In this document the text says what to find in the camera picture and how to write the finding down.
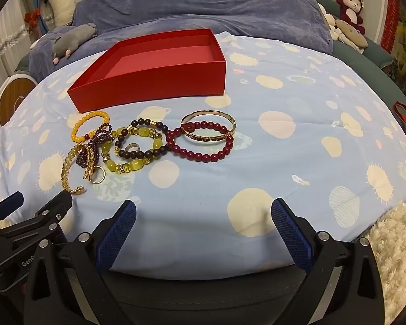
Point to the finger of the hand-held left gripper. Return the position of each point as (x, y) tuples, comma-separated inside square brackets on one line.
[(59, 206), (12, 200)]

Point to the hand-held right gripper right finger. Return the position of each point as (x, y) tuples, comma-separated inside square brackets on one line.
[(291, 233)]

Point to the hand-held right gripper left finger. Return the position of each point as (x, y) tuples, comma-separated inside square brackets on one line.
[(116, 233)]

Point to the gold bangle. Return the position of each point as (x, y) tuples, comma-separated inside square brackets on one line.
[(203, 138)]

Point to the red cardboard box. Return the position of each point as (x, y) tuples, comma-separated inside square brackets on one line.
[(155, 81)]

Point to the light blue printed bedsheet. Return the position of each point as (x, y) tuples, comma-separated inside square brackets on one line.
[(291, 162)]

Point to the round wooden side table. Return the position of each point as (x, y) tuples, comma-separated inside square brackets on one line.
[(15, 98)]

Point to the white fluffy blanket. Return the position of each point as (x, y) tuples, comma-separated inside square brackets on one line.
[(399, 254)]

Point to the white sheer curtain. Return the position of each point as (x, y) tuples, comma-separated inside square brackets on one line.
[(3, 50)]

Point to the grey plush mouse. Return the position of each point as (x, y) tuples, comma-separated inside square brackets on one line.
[(71, 39)]

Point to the red ribbon bow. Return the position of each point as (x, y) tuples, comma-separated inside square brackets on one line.
[(32, 17)]

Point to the white plush toy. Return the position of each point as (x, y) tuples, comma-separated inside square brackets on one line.
[(62, 3)]

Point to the beige plush toy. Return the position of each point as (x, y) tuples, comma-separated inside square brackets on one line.
[(350, 32)]

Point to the red monkey plush toy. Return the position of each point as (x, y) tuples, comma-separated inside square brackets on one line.
[(350, 13)]

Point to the blue-grey plush blanket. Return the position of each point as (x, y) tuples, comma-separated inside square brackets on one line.
[(223, 3)]

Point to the dark green bed frame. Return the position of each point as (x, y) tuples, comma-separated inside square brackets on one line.
[(375, 61)]

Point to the red wall poster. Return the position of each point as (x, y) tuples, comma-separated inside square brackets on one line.
[(397, 34)]

